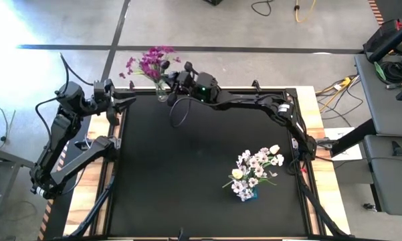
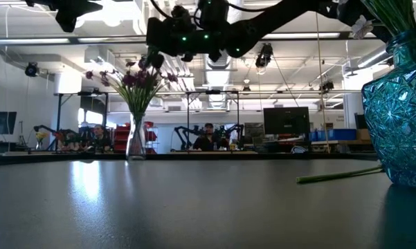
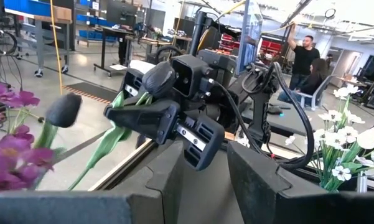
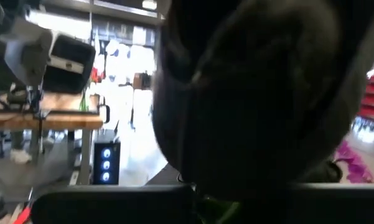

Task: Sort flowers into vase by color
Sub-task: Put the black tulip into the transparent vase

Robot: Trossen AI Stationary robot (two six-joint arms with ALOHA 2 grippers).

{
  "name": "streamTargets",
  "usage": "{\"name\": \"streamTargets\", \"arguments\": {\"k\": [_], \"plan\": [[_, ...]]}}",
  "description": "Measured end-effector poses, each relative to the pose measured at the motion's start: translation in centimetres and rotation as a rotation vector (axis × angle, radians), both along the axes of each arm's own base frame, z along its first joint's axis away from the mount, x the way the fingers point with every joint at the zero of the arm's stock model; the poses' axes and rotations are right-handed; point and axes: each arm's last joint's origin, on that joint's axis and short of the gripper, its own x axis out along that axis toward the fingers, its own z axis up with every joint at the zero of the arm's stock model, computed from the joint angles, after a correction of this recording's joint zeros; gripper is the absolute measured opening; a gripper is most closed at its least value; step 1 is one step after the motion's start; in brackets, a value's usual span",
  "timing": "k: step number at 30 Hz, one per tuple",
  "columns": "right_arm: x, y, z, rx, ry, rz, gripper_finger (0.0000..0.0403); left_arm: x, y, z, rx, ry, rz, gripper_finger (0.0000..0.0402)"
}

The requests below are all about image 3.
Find grey chair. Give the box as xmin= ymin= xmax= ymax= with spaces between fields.
xmin=297 ymin=73 xmax=339 ymax=111

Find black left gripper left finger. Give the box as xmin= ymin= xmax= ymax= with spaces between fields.
xmin=0 ymin=141 xmax=185 ymax=224

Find black artificial tulip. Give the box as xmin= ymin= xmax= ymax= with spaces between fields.
xmin=67 ymin=61 xmax=177 ymax=191
xmin=30 ymin=92 xmax=83 ymax=190

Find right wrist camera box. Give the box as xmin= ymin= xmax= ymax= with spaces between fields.
xmin=171 ymin=55 xmax=214 ymax=100

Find red parts drawers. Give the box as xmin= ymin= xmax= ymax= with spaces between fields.
xmin=220 ymin=33 xmax=283 ymax=58

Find dark large screen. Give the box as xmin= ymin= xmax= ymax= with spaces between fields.
xmin=359 ymin=55 xmax=374 ymax=82

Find purple artificial flower bunch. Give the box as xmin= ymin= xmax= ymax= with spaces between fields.
xmin=0 ymin=124 xmax=56 ymax=197
xmin=0 ymin=82 xmax=41 ymax=125

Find blue storage bins row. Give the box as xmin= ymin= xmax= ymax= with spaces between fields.
xmin=2 ymin=0 xmax=52 ymax=18

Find person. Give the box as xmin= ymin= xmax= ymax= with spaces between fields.
xmin=278 ymin=58 xmax=330 ymax=105
xmin=286 ymin=23 xmax=321 ymax=94

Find black desk monitor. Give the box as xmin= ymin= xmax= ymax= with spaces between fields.
xmin=105 ymin=0 xmax=138 ymax=29

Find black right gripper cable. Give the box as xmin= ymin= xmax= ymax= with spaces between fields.
xmin=208 ymin=61 xmax=316 ymax=171

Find white blossom flower bunch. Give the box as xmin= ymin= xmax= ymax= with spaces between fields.
xmin=311 ymin=83 xmax=367 ymax=150
xmin=284 ymin=133 xmax=374 ymax=192

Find black desk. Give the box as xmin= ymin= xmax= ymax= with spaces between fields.
xmin=92 ymin=26 xmax=134 ymax=77

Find black tall pole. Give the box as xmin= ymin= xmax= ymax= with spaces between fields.
xmin=189 ymin=11 xmax=208 ymax=57

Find wood-topped rolling table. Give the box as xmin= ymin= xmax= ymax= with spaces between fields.
xmin=0 ymin=6 xmax=73 ymax=78

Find blue bins under desk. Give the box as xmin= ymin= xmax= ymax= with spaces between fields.
xmin=76 ymin=14 xmax=118 ymax=43

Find yellow cable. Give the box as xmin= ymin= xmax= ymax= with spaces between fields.
xmin=49 ymin=0 xmax=65 ymax=96

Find black orange striped floor strip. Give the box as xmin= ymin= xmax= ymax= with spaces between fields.
xmin=62 ymin=81 xmax=119 ymax=105

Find blue transparent panel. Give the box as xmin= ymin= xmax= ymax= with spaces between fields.
xmin=235 ymin=0 xmax=264 ymax=75

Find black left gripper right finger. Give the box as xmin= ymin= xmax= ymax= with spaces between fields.
xmin=227 ymin=141 xmax=374 ymax=224

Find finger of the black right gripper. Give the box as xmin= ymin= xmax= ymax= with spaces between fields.
xmin=120 ymin=67 xmax=150 ymax=105
xmin=104 ymin=99 xmax=181 ymax=146

